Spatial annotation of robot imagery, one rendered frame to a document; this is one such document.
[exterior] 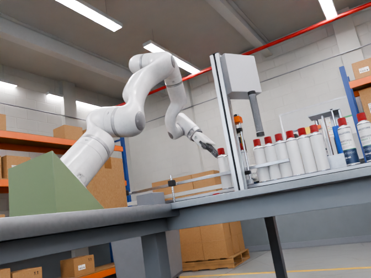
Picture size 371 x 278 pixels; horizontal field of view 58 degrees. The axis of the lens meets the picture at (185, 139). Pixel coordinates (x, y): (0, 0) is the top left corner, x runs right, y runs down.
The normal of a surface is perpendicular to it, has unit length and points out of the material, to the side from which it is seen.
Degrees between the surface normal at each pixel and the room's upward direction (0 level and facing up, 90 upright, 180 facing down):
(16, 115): 90
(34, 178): 90
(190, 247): 90
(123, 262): 93
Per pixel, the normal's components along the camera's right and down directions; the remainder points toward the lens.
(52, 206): -0.60, -0.09
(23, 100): 0.83, -0.25
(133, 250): -0.22, -0.13
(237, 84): 0.43, -0.27
